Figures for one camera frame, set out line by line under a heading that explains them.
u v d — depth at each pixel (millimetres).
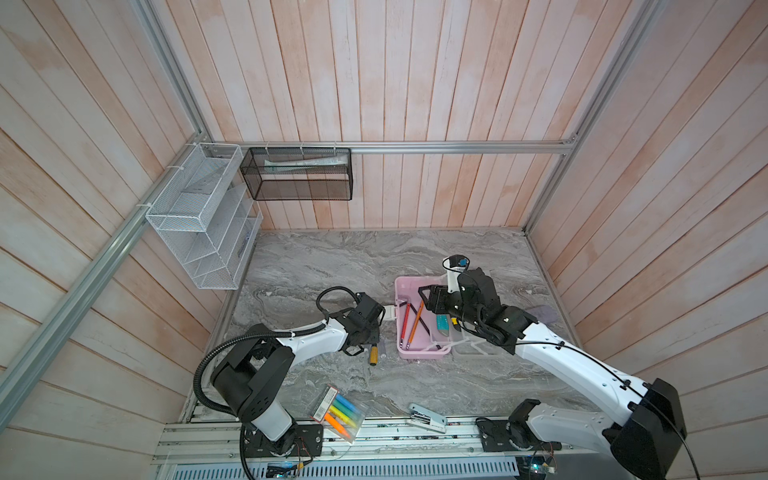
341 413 767
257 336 484
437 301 675
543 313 929
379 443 732
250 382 440
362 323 699
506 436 723
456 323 675
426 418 758
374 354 866
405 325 949
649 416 397
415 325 928
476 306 589
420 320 949
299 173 1040
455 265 687
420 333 933
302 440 728
